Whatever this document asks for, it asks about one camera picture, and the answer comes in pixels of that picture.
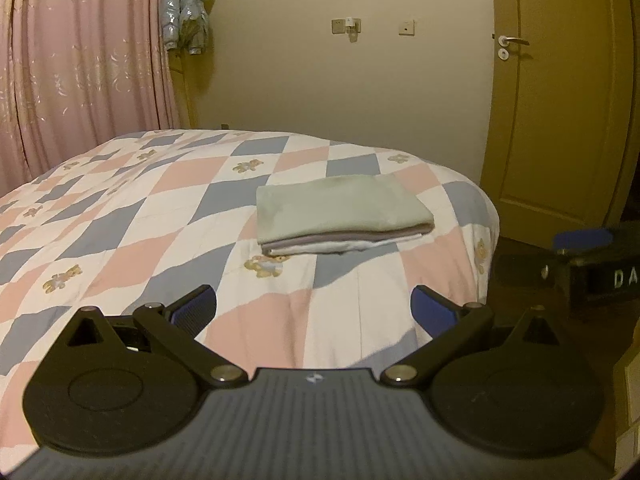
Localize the purple garment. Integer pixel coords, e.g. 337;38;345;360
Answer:
260;223;434;249

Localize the white garment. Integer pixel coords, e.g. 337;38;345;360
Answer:
262;233;422;257

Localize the light green garment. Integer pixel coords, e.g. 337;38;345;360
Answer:
256;174;435;244

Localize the brown wooden door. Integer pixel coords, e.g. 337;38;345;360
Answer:
480;0;639;248

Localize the patchwork checkered quilt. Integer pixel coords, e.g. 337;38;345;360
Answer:
1;130;499;471

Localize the pink curtain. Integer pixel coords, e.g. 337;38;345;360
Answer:
1;0;180;193

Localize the silver door handle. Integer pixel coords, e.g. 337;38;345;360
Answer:
498;35;529;61

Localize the white wall switch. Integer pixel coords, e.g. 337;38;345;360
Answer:
398;20;416;37

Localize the wall socket with plug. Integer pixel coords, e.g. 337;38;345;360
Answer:
331;16;361;44

